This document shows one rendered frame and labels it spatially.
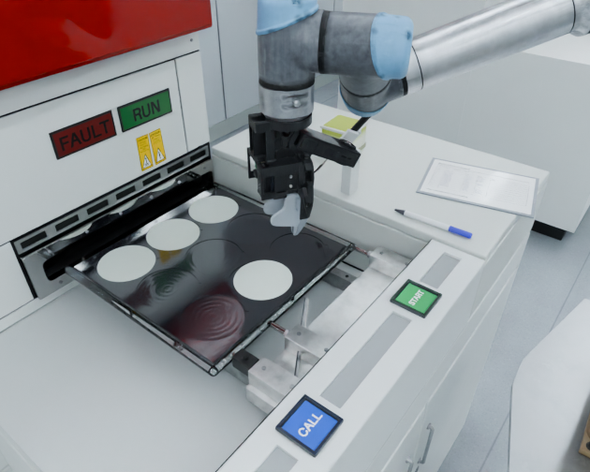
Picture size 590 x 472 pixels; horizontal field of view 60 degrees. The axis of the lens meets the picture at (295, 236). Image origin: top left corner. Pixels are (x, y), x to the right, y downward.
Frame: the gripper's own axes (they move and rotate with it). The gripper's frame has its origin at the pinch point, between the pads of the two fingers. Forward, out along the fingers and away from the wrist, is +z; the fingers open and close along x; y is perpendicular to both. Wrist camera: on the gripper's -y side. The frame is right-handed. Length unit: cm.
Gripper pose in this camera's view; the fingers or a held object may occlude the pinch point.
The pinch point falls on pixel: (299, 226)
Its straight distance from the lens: 83.5
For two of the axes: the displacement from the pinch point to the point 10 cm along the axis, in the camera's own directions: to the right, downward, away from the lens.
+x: 3.5, 5.6, -7.5
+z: -0.1, 8.0, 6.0
